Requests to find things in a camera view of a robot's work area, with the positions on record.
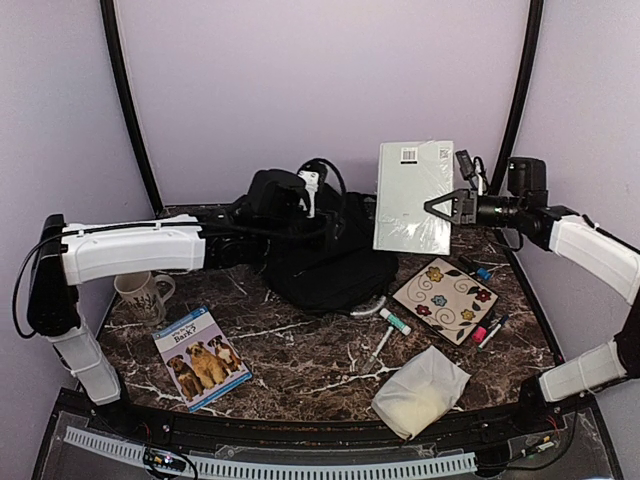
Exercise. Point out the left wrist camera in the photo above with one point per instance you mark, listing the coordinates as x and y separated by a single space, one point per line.
314 178

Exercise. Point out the black student backpack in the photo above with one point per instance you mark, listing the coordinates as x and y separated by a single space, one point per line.
337 278

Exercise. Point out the pale green hardcover book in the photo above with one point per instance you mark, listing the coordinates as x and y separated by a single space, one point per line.
409 174

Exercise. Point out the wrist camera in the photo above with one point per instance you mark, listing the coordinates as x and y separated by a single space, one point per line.
314 178
473 171

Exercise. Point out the green capped marker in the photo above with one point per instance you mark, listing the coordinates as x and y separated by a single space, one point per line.
483 344

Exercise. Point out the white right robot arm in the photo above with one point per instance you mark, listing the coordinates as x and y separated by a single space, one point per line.
574 237

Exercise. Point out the white glue stick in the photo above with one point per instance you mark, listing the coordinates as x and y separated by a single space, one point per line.
395 321

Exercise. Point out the dog picture book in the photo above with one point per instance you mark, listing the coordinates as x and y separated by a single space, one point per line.
200 359

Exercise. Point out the black left frame post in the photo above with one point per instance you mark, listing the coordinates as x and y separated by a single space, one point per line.
127 106

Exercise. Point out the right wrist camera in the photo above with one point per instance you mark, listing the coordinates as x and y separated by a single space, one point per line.
473 171

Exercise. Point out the pink highlighter marker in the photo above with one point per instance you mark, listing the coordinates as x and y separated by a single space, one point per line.
480 334

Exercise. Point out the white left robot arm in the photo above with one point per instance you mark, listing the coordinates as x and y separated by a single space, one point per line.
69 255

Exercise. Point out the black right frame post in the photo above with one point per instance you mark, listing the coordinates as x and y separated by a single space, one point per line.
521 89

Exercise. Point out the black frame post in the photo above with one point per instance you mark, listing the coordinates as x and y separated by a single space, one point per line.
127 106
521 89

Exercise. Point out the blue capped black marker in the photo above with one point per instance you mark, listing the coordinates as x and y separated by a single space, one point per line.
474 269

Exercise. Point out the clear syringe pen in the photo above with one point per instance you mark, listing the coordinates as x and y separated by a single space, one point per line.
375 353

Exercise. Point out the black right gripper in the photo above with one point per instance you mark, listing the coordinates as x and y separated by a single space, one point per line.
466 210

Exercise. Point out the white patterned mug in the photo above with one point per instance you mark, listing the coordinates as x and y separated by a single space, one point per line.
146 295

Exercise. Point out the grey slotted cable duct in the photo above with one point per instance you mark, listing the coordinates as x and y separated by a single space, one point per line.
264 464

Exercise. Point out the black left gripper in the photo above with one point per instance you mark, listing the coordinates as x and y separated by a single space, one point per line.
328 234

